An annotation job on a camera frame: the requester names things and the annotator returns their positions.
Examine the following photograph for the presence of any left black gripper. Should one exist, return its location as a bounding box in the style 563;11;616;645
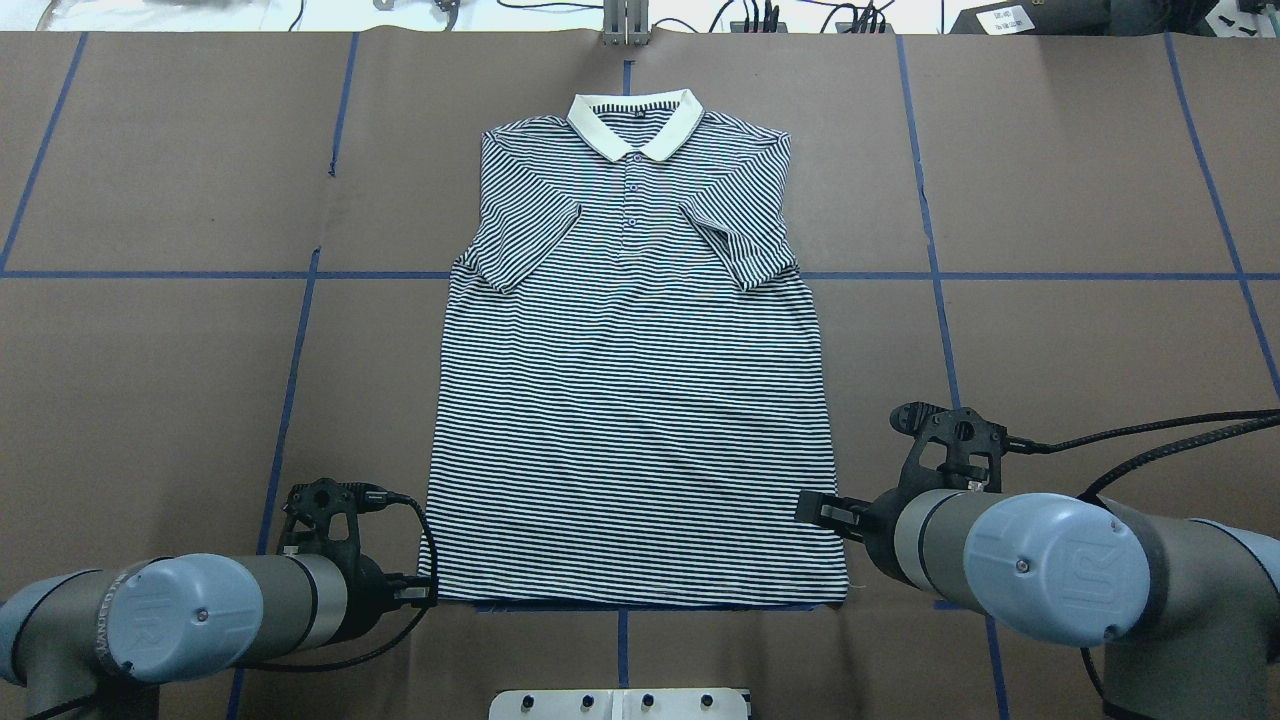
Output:
370;573;439;611

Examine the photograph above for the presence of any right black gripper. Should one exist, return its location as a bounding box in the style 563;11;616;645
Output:
794;489;896;544

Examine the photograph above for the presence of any striped polo shirt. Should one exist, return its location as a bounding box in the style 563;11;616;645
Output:
420;88;849;609

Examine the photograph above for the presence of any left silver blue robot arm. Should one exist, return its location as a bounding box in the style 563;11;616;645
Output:
3;553;436;719

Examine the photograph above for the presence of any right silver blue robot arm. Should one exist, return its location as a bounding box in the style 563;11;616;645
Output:
795;489;1279;719

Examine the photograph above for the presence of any black box with label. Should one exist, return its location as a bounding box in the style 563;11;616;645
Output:
946;1;1111;36

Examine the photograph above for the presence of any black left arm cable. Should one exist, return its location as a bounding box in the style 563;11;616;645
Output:
239;486;442;673

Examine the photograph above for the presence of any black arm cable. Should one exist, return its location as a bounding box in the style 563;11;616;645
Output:
239;486;442;673
1004;407;1280;701

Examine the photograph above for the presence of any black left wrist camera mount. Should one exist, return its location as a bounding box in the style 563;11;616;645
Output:
276;478;390;564

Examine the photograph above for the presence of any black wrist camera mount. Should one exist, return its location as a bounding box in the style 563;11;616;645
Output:
890;401;1010;498
276;478;390;564

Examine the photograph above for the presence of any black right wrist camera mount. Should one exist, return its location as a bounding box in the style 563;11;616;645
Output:
890;401;1010;498

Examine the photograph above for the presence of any white camera pole base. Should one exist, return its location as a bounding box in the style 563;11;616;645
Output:
488;687;755;719

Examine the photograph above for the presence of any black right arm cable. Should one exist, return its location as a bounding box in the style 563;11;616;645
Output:
1004;407;1280;701

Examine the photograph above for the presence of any aluminium frame post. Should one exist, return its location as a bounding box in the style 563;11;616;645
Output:
600;0;652;47

